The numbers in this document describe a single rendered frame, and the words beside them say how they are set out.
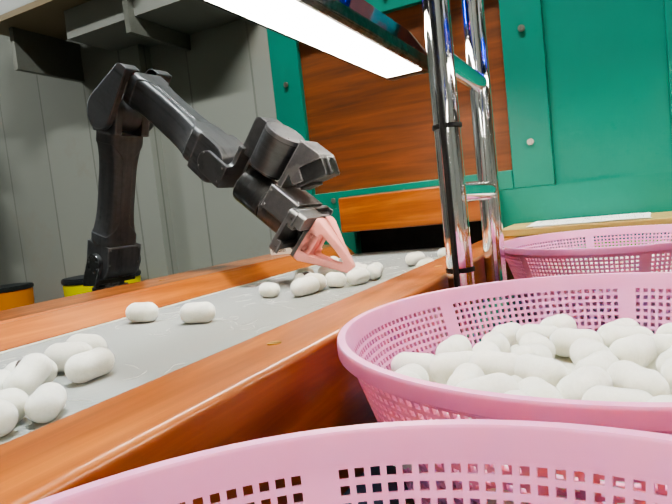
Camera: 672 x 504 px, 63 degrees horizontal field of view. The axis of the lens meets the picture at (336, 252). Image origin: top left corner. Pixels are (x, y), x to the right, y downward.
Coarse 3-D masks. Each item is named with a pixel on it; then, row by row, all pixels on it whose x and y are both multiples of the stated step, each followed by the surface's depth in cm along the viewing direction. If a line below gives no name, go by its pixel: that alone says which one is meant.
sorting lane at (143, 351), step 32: (352, 256) 112; (384, 256) 105; (256, 288) 77; (288, 288) 73; (352, 288) 67; (128, 320) 61; (160, 320) 59; (224, 320) 55; (256, 320) 53; (288, 320) 51; (0, 352) 50; (32, 352) 49; (128, 352) 45; (160, 352) 43; (192, 352) 42; (64, 384) 37; (96, 384) 36; (128, 384) 35; (64, 416) 30
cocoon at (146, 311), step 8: (136, 304) 58; (144, 304) 58; (152, 304) 58; (128, 312) 58; (136, 312) 58; (144, 312) 57; (152, 312) 58; (136, 320) 58; (144, 320) 58; (152, 320) 58
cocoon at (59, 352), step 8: (56, 344) 40; (64, 344) 40; (72, 344) 40; (80, 344) 40; (88, 344) 40; (48, 352) 40; (56, 352) 39; (64, 352) 39; (72, 352) 39; (80, 352) 39; (56, 360) 39; (64, 360) 39; (64, 368) 39
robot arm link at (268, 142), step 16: (256, 128) 76; (272, 128) 74; (288, 128) 77; (256, 144) 76; (272, 144) 73; (288, 144) 73; (208, 160) 79; (240, 160) 78; (256, 160) 75; (272, 160) 74; (288, 160) 75; (208, 176) 79; (224, 176) 78; (272, 176) 75
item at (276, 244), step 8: (296, 208) 72; (304, 208) 74; (320, 208) 77; (328, 208) 80; (264, 216) 76; (272, 216) 75; (288, 216) 71; (296, 216) 71; (272, 224) 76; (280, 224) 75; (280, 232) 72; (288, 232) 74; (296, 232) 76; (272, 240) 73; (280, 240) 73; (288, 240) 75; (296, 240) 77; (272, 248) 73; (280, 248) 74
